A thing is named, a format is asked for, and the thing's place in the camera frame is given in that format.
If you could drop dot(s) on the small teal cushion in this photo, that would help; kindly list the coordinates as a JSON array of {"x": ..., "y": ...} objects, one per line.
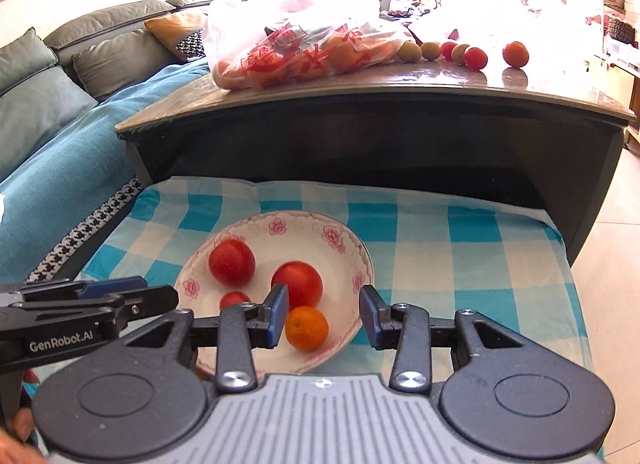
[{"x": 25, "y": 64}]

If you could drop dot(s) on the teal sofa cover houndstooth trim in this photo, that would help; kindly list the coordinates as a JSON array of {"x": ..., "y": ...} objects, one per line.
[{"x": 75, "y": 169}]

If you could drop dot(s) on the blue white checked tablecloth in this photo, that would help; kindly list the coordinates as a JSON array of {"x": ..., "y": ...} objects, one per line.
[{"x": 450, "y": 254}]

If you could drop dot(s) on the dark wicker basket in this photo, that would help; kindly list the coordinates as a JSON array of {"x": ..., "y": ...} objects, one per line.
[{"x": 620, "y": 27}]

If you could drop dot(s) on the person's left hand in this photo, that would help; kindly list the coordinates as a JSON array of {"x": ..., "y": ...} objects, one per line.
[{"x": 22, "y": 426}]

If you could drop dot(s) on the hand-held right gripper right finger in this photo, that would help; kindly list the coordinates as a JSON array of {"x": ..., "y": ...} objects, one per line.
[{"x": 370, "y": 316}]

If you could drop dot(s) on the white floral plate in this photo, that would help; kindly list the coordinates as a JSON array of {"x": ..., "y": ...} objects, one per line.
[{"x": 300, "y": 239}]

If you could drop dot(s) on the wooden television cabinet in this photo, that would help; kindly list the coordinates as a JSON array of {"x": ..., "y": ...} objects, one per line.
[{"x": 625, "y": 79}]

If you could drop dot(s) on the small orange tangerine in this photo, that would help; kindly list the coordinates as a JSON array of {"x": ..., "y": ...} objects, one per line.
[{"x": 306, "y": 328}]

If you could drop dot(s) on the dark coffee table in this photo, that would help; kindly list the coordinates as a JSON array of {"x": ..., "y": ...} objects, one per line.
[{"x": 375, "y": 144}]

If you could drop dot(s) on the large red tomato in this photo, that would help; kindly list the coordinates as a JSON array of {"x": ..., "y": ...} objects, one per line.
[
  {"x": 297, "y": 284},
  {"x": 232, "y": 262}
]

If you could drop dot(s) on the large teal cushion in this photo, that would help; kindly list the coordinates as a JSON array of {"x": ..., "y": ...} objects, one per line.
[{"x": 40, "y": 119}]

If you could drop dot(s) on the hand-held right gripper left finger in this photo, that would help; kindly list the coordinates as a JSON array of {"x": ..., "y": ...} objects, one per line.
[{"x": 278, "y": 319}]

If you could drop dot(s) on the grey leather sofa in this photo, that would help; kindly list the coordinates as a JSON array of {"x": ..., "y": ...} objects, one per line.
[{"x": 115, "y": 69}]

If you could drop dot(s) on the white plastic bag red print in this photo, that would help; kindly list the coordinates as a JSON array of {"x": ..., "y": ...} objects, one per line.
[{"x": 525, "y": 9}]

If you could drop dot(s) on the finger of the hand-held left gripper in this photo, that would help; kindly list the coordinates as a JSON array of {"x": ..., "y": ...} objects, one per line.
[
  {"x": 150, "y": 301},
  {"x": 117, "y": 286}
]

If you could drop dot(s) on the clear plastic bag red print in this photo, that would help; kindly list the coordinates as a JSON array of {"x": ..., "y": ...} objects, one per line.
[{"x": 300, "y": 44}]

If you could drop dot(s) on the orange houndstooth cushion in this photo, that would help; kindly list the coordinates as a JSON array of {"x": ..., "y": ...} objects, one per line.
[{"x": 170, "y": 27}]

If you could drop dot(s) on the small red tomato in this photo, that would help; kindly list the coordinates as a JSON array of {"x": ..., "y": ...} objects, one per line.
[
  {"x": 234, "y": 300},
  {"x": 515, "y": 54},
  {"x": 475, "y": 58},
  {"x": 447, "y": 50}
]

